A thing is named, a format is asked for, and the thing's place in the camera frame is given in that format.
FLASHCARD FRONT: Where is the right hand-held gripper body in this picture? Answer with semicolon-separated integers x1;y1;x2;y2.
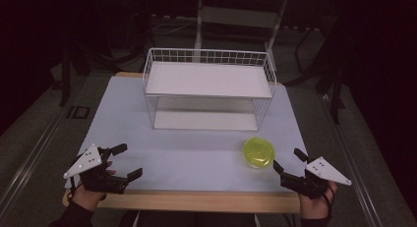
279;156;353;199

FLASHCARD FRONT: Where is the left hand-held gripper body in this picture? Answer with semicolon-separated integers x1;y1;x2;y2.
63;143;130;195

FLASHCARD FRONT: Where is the person's left hand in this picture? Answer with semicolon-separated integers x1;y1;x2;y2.
72;183;108;211

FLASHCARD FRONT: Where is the person's right hand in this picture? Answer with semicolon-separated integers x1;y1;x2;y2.
298;182;338;220

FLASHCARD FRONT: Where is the yellow-green round container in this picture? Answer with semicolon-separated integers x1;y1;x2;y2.
242;137;276;169

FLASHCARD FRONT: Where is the black floor plate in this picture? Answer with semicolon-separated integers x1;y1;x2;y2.
66;104;91;120

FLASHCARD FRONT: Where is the white table sheet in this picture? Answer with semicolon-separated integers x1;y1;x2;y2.
64;76;309;194

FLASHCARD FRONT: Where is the black metal stand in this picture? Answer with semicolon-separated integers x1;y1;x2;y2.
58;39;90;107
328;24;347;125

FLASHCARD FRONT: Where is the wooden table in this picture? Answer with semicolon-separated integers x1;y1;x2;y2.
62;71;301;215

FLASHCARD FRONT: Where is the metal floor rail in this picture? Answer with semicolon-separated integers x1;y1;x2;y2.
0;85;90;218
319;92;386;227

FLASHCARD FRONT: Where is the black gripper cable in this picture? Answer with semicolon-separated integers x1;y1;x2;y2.
66;183;83;202
323;192;334;219

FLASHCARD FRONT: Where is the white wire shelf rack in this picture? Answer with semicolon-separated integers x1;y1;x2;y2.
142;47;278;133

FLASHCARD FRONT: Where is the white floor cable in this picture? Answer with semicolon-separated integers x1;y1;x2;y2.
149;16;199;36

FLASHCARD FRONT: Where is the white metal frame stand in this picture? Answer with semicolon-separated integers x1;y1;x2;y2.
193;0;289;64

